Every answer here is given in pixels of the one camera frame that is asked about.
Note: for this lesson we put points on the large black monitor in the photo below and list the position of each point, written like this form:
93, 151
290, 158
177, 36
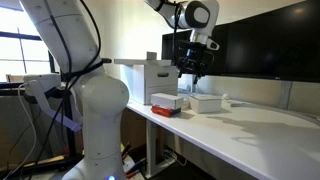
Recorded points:
282, 44

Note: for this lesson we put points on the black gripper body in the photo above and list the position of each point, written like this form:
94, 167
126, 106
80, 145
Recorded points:
192, 62

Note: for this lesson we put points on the window frame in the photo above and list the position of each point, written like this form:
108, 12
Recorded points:
21, 49

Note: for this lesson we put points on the white cardboard storage box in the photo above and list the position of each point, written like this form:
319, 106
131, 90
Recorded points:
145, 80

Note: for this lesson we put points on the red flat box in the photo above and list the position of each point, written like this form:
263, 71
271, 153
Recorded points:
166, 112

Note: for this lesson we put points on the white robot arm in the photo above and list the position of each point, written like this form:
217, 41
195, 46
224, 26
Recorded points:
63, 28

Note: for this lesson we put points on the small white round object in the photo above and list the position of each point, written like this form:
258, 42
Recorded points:
225, 97

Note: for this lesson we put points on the white desk leg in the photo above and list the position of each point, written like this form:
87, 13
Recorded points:
153, 167

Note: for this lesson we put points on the white camera stand arm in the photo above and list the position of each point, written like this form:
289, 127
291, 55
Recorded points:
41, 87

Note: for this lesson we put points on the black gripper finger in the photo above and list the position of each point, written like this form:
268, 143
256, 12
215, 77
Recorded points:
180, 69
196, 79

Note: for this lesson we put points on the small white box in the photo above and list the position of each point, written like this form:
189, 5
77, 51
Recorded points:
151, 56

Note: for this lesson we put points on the long white carton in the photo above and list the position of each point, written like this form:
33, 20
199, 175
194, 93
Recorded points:
166, 100

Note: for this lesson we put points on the square white box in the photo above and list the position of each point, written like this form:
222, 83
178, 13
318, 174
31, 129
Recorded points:
203, 103

